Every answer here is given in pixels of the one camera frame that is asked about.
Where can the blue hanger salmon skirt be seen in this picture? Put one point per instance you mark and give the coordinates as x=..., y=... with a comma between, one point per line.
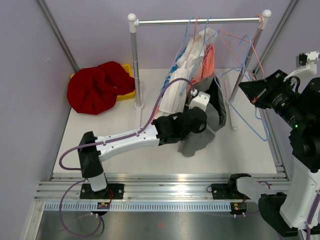
x=191, y=58

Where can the empty pink wire hanger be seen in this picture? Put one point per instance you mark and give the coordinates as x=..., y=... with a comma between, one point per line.
x=243, y=47

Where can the blue wire hanger grey skirt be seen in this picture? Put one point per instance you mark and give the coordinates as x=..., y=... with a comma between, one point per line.
x=243, y=70

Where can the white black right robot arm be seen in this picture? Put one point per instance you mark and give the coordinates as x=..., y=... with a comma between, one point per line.
x=299, y=208

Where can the blue hanger floral skirt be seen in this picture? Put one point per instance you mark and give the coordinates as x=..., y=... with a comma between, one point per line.
x=186, y=37

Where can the salmon pink skirt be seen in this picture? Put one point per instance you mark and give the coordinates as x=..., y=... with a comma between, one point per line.
x=206, y=67

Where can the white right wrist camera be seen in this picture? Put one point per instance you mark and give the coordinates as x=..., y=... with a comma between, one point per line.
x=306, y=65

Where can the yellow plastic bin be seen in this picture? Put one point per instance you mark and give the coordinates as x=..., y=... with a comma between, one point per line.
x=127, y=83

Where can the white pleated skirt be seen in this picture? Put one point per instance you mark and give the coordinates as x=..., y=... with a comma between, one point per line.
x=174, y=98

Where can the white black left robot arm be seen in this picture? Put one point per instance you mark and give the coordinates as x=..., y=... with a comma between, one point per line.
x=94, y=150

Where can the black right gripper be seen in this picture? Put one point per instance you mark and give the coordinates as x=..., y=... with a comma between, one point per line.
x=258, y=91

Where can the red cloth garment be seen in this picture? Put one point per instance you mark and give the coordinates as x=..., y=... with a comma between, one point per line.
x=100, y=87

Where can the silver white clothes rack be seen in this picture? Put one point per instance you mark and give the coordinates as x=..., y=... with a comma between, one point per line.
x=134, y=22

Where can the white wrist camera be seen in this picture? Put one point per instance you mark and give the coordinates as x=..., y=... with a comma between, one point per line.
x=199, y=100
x=306, y=65

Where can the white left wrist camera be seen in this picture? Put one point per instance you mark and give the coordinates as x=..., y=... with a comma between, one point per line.
x=199, y=100

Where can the white slotted cable duct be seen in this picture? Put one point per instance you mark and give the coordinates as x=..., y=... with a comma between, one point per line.
x=119, y=206

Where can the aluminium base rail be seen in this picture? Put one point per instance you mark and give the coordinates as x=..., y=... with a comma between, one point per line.
x=137, y=187

